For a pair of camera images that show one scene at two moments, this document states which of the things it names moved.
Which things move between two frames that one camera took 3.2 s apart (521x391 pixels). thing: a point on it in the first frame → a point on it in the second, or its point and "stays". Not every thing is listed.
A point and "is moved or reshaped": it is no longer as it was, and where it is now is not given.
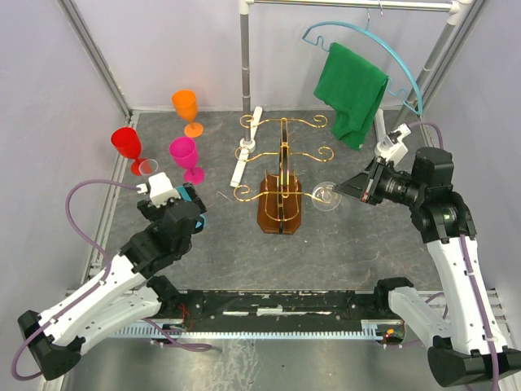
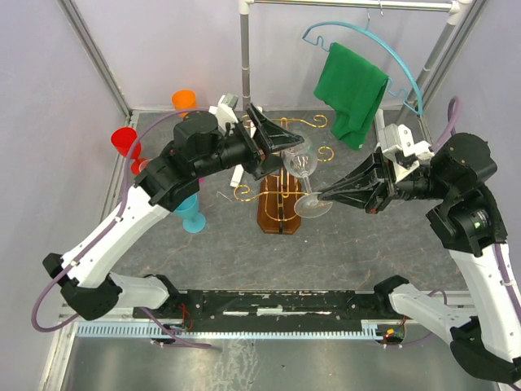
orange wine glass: x=186 y=103 stays
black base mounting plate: x=277 y=307 stays
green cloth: x=352 y=87 stays
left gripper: x=153 y=213 → x=269 y=138
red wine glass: x=127 y=142 stays
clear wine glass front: x=325 y=198 is moved or reshaped
